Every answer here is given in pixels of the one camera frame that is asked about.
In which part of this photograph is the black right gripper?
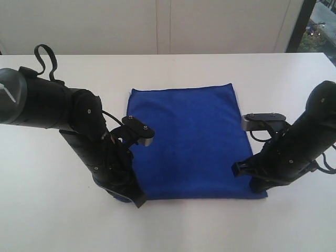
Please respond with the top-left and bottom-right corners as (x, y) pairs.
(232, 123), (328, 194)

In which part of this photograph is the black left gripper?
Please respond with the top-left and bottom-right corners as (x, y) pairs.
(59, 130), (146, 208)

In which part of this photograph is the blue towel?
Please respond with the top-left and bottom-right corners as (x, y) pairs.
(127, 84), (268, 201)

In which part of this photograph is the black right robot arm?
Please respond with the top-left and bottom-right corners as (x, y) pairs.
(232, 80), (335, 193)

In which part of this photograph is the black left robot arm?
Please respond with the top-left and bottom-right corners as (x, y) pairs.
(1, 68), (147, 207)

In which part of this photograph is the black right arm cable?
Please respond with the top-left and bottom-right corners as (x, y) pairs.
(307, 143), (336, 175)

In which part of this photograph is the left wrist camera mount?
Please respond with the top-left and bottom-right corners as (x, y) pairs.
(110, 115), (155, 148)

